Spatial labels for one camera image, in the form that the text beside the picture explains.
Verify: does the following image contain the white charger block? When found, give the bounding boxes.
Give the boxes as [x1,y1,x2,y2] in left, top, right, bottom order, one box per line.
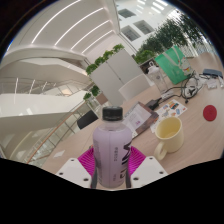
[160,89,175,101]

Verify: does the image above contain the bushy green planter plants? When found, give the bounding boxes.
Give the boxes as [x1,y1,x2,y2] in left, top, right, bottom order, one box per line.
[85,43,125,76]

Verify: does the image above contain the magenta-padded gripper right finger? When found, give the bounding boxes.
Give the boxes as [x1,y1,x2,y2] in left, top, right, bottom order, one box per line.
[124,145,169,189]

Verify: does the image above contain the clear plastic packet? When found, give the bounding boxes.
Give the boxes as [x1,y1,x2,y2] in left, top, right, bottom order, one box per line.
[205,78,218,89]

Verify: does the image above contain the small green potted plants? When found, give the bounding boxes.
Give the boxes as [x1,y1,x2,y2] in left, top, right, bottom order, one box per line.
[82,84,101,101]

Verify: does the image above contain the clear shaker bottle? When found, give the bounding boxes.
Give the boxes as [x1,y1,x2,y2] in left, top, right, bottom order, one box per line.
[146,61,169,96]

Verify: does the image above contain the white paper slip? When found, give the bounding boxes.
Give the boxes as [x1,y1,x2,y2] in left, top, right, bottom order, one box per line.
[53,149,67,159]

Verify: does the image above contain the white chair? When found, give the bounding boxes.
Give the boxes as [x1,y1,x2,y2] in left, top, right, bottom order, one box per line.
[118,73,152,102]

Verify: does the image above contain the open book with dark cover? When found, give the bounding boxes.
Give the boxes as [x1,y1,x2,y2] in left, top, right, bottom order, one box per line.
[122,101,160,138]

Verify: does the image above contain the flat round red coaster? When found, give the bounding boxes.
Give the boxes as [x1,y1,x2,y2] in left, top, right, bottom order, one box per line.
[202,104,218,122]

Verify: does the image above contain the black cable tangle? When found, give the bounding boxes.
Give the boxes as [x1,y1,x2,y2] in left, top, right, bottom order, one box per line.
[166,74,204,104]

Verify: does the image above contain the black chair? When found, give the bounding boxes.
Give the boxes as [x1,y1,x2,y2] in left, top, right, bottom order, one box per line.
[76,109,100,130]

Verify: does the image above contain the white cabinet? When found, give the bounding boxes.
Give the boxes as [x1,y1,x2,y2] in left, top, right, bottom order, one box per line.
[89,49,145,107]

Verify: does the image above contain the lilac drink bottle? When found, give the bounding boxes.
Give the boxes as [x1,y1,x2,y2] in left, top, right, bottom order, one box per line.
[92,105,133,189]

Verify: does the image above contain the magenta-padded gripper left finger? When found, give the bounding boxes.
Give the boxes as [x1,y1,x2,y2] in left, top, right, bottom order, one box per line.
[55,146,99,190]

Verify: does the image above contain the pale yellow mug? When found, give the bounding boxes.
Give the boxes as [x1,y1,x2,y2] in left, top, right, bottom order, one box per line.
[153,116,185,161]

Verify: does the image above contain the colourful sticker sheet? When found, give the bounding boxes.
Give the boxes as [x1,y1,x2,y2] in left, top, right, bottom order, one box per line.
[149,98,188,134]

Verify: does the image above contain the row of green trees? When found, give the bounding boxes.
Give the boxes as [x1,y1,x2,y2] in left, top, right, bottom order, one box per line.
[134,11,214,65]

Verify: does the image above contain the green tote bag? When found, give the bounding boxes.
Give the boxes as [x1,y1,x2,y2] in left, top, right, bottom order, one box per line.
[154,45,195,85]

